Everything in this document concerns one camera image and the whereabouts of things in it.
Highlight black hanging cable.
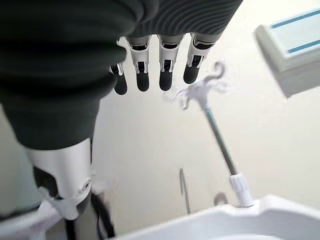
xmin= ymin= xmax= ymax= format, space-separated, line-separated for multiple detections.
xmin=64 ymin=192 xmax=116 ymax=240

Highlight white wall unit blue stripes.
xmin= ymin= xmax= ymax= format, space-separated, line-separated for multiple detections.
xmin=254 ymin=7 xmax=320 ymax=98

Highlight white medical cart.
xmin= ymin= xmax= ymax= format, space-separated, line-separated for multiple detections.
xmin=104 ymin=193 xmax=320 ymax=240

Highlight steel IV pole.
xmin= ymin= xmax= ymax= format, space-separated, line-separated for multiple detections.
xmin=163 ymin=61 xmax=256 ymax=208

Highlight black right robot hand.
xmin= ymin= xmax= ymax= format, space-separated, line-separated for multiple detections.
xmin=0 ymin=0 xmax=243 ymax=221

